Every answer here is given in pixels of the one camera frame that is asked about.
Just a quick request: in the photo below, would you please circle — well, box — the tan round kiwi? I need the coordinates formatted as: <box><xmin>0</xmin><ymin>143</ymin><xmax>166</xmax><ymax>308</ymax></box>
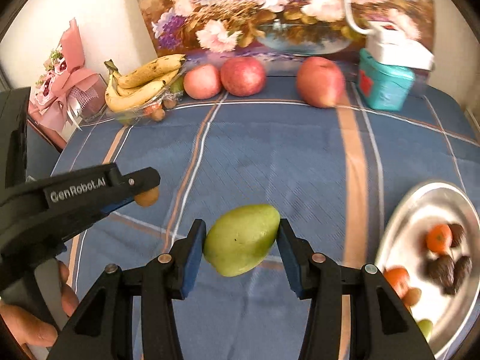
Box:
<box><xmin>402</xmin><ymin>288</ymin><xmax>422</xmax><ymax>307</ymax></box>

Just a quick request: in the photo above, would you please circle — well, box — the orange tangerine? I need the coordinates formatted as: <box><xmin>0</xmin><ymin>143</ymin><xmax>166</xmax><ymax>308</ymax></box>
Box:
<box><xmin>383</xmin><ymin>267</ymin><xmax>410</xmax><ymax>298</ymax></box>
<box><xmin>425</xmin><ymin>223</ymin><xmax>452</xmax><ymax>254</ymax></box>

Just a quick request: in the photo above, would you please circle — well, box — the dark red wax apple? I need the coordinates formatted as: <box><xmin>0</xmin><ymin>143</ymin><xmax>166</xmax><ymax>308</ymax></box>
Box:
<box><xmin>426</xmin><ymin>254</ymin><xmax>455</xmax><ymax>288</ymax></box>

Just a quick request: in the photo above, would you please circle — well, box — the green mango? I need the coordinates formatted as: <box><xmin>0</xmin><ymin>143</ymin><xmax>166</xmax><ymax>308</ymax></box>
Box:
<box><xmin>203</xmin><ymin>204</ymin><xmax>281</xmax><ymax>277</ymax></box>

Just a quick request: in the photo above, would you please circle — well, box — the person's left hand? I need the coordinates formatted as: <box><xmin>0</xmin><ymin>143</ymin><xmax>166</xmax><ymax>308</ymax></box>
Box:
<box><xmin>1</xmin><ymin>261</ymin><xmax>79</xmax><ymax>351</ymax></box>

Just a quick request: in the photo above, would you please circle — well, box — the small green fruit in tray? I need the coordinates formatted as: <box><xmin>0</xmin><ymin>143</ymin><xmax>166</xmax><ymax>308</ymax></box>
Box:
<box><xmin>416</xmin><ymin>319</ymin><xmax>434</xmax><ymax>342</ymax></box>

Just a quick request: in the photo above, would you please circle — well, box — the silver metal tray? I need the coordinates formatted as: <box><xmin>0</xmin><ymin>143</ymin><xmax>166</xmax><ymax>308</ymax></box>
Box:
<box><xmin>375</xmin><ymin>180</ymin><xmax>479</xmax><ymax>359</ymax></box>

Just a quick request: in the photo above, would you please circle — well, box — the clear glass fruit bowl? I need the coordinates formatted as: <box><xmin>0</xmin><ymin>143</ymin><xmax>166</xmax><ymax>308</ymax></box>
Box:
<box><xmin>105</xmin><ymin>74</ymin><xmax>184</xmax><ymax>125</ymax></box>

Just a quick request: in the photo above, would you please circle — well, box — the pink flower bouquet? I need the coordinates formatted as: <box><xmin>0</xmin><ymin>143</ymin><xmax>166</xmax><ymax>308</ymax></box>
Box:
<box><xmin>28</xmin><ymin>19</ymin><xmax>106</xmax><ymax>150</ymax></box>

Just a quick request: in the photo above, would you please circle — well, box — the dark date fruit lower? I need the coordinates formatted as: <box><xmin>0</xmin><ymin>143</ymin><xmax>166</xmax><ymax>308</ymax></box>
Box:
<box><xmin>444</xmin><ymin>255</ymin><xmax>473</xmax><ymax>296</ymax></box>

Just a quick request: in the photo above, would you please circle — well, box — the dark date fruit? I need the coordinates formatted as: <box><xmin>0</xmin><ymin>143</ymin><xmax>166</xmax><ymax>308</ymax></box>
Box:
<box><xmin>444</xmin><ymin>255</ymin><xmax>473</xmax><ymax>296</ymax></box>
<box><xmin>448</xmin><ymin>223</ymin><xmax>466</xmax><ymax>249</ymax></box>

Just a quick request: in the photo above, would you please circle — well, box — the yellow banana bunch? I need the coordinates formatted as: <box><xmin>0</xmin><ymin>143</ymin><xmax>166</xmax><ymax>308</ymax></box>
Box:
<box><xmin>104</xmin><ymin>54</ymin><xmax>185</xmax><ymax>113</ymax></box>

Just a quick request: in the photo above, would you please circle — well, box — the dark date fruit upper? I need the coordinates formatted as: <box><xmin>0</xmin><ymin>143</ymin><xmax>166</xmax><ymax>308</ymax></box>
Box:
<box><xmin>448</xmin><ymin>223</ymin><xmax>466</xmax><ymax>249</ymax></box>

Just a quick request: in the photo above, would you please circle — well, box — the blue plaid tablecloth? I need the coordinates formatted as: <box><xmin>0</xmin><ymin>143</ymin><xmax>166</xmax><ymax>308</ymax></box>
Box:
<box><xmin>48</xmin><ymin>59</ymin><xmax>480</xmax><ymax>360</ymax></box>

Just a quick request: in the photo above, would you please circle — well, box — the pale pink apple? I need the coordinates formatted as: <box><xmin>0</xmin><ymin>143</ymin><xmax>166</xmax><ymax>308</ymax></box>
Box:
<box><xmin>183</xmin><ymin>64</ymin><xmax>222</xmax><ymax>100</ymax></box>

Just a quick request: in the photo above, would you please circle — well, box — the red apple middle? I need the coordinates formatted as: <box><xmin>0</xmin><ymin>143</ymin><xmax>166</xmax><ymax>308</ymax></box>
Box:
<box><xmin>220</xmin><ymin>57</ymin><xmax>267</xmax><ymax>98</ymax></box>

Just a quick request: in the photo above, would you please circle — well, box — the flower painting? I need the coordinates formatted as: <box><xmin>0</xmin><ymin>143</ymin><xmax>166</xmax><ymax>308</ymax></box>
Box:
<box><xmin>137</xmin><ymin>0</ymin><xmax>434</xmax><ymax>55</ymax></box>

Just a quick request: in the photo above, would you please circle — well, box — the large red apple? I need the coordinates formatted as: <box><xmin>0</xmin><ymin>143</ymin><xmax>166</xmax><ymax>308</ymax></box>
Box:
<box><xmin>296</xmin><ymin>57</ymin><xmax>346</xmax><ymax>108</ymax></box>

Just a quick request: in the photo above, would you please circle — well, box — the teal house-shaped tin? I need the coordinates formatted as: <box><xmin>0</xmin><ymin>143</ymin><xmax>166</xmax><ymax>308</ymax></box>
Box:
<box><xmin>356</xmin><ymin>48</ymin><xmax>415</xmax><ymax>111</ymax></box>

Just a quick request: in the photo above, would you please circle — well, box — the white power adapter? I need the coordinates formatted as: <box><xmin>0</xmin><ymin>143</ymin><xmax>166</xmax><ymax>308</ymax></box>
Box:
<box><xmin>365</xmin><ymin>21</ymin><xmax>434</xmax><ymax>71</ymax></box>

